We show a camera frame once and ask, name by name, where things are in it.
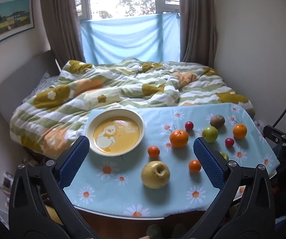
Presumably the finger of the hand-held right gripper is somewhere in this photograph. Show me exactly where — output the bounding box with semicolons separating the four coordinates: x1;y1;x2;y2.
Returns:
263;126;286;147

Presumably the small mandarin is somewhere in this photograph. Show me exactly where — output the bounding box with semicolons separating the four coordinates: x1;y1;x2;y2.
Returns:
188;160;202;174
147;146;160;158

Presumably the brown kiwi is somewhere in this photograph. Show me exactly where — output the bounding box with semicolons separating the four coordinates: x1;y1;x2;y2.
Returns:
210;114;226;128

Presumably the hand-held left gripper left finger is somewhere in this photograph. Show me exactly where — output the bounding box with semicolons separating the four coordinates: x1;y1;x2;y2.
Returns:
9;136;97;239

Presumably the large yellow apple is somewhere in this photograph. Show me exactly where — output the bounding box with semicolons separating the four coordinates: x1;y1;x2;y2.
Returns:
141;161;171;189

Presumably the grey patterned bed sheet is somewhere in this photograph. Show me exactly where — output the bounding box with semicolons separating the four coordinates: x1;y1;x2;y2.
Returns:
32;72;60;99

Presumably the dark green shoe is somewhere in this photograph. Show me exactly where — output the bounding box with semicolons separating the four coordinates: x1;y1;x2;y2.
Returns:
169;224;189;239
146;224;167;239

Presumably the light blue window cloth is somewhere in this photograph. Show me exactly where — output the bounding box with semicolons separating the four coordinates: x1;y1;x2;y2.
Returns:
80;14;181;64

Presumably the framed wall picture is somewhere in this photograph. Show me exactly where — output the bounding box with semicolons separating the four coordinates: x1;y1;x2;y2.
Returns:
0;0;35;50

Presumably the large orange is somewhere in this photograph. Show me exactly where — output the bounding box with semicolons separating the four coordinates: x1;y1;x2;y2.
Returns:
169;129;189;148

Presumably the green striped floral blanket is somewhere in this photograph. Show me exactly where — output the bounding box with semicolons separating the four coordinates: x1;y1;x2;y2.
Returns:
9;58;255;158

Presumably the blue daisy print tablecloth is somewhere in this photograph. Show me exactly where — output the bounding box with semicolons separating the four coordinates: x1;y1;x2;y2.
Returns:
63;103;280;217

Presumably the yellow box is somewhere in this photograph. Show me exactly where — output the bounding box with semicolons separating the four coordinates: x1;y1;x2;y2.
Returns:
45;204;64;226

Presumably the grey bed headboard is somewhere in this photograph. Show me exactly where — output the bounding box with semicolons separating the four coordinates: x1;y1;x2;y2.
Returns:
0;50;61;122

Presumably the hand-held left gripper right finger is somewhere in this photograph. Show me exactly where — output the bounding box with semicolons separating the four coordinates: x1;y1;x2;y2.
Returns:
185;137;275;239

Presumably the cream duck print bowl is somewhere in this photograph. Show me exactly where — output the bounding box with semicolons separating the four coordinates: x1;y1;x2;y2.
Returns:
85;109;146;157

